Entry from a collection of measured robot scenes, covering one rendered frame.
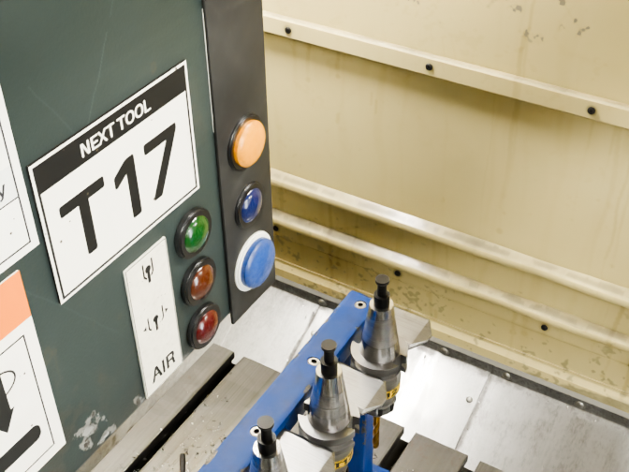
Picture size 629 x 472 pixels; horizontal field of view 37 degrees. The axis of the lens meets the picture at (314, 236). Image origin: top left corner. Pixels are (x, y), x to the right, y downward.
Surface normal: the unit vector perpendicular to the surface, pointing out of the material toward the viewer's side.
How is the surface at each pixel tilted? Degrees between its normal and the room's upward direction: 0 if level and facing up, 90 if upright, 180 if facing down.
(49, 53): 90
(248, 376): 0
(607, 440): 25
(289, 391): 0
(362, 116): 90
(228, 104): 90
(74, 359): 90
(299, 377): 0
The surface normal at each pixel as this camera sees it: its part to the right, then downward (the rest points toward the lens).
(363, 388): -0.01, -0.78
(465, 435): -0.22, -0.50
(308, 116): -0.51, 0.54
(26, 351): 0.86, 0.31
